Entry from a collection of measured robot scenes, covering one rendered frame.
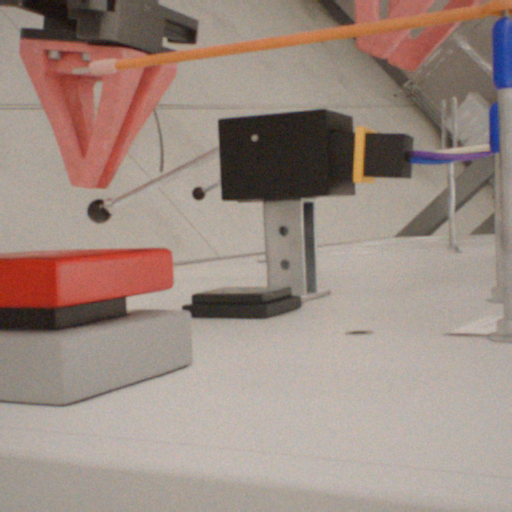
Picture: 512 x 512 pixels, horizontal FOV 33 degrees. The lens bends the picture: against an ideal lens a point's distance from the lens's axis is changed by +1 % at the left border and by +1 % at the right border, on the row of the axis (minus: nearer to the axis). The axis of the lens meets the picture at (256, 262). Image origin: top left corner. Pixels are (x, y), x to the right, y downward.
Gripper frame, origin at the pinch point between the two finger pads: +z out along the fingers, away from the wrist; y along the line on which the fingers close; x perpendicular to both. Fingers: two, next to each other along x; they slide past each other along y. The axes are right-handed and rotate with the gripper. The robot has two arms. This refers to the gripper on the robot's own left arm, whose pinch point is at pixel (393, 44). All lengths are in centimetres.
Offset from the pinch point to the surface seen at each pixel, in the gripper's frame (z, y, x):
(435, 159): 4.2, 0.0, -3.9
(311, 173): 6.7, -2.4, 0.8
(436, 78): -17, 746, 174
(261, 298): 11.5, -8.1, -1.0
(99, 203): 12.8, -0.7, 12.1
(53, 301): 9.0, -24.2, -1.7
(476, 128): 11, 698, 116
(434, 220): 19, 97, 12
